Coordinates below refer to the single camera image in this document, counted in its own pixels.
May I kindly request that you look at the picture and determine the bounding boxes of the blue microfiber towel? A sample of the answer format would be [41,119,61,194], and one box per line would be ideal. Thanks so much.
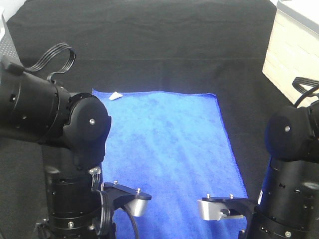
[92,90,247,239]

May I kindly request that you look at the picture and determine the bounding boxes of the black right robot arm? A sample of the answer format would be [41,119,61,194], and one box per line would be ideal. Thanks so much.
[238,102,319,239]

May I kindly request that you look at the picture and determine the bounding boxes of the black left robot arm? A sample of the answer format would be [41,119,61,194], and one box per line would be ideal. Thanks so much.
[0,57,111,239]

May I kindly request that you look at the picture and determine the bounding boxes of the white slotted box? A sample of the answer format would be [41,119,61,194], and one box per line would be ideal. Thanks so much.
[262,0,319,103]

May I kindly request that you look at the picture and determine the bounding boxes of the grey perforated basket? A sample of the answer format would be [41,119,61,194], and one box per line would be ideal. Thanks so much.
[0,6,21,65]

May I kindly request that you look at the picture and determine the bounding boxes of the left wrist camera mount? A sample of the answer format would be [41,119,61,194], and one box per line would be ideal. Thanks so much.
[101,182,152,217]

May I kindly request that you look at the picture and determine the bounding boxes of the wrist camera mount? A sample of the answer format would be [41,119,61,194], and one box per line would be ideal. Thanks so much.
[197,196,257,221]
[101,182,152,217]

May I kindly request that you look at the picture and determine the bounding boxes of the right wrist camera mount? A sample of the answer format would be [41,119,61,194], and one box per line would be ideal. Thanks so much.
[197,196,257,221]

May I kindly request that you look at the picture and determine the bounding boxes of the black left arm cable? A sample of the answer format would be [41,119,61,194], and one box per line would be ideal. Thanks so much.
[23,42,76,84]

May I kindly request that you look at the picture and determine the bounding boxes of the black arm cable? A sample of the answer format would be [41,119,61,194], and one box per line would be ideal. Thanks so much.
[23,42,76,84]
[292,76,319,108]

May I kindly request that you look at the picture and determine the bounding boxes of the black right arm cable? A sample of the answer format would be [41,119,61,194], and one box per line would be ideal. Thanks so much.
[292,76,319,108]

